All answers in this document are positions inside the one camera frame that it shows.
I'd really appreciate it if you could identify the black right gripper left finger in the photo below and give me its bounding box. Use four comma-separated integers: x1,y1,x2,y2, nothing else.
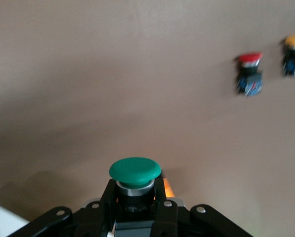
8,179,117,237

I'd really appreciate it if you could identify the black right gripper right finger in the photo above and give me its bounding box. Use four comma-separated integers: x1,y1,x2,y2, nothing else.
149,179,253,237

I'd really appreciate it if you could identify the green mushroom push button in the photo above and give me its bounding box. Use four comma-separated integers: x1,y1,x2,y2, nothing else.
109,157,162,219

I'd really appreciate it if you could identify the white drawer cabinet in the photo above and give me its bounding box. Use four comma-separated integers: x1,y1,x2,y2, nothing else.
0,203,30,237

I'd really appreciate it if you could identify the red mushroom push button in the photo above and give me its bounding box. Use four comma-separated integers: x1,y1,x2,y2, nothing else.
233,51,264,97

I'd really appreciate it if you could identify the orange button enclosure box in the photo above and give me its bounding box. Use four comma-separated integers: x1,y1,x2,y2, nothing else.
162,177,176,198

